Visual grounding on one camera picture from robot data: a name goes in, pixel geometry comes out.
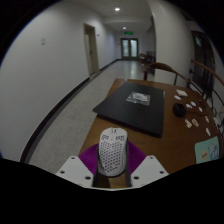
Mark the dark framed window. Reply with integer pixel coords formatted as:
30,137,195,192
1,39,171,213
190,30,214,98

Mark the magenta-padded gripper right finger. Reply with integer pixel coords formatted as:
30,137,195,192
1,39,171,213
124,141,170,189

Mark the white paper stack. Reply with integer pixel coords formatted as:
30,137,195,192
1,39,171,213
175,89,189,98

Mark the black cable bundle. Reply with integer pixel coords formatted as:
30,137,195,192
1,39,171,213
196,99,210,116

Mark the clear plastic bag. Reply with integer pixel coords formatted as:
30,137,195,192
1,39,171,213
125,91,152,106

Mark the glass double door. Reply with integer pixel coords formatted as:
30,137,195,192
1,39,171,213
120,37,140,60

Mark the wooden armchair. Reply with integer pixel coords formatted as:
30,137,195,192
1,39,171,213
142,61,193,88

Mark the small black box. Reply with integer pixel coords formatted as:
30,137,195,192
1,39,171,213
172,102,187,118

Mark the dark hallway chair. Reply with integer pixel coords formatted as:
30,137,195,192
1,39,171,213
138,51,156,66

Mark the black railing with wooden handrail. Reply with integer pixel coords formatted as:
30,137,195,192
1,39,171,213
189,59,224,134

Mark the pale green printed mouse pad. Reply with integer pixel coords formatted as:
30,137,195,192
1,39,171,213
194,135,221,165

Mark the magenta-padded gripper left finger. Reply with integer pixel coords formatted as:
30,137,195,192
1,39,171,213
55,143,101,189

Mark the black flat board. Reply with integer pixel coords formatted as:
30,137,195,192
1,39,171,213
92,81,166,138

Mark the white perforated computer mouse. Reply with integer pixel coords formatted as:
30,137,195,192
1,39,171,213
96,126,129,178

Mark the pale side door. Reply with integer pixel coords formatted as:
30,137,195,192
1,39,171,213
83,22,100,76

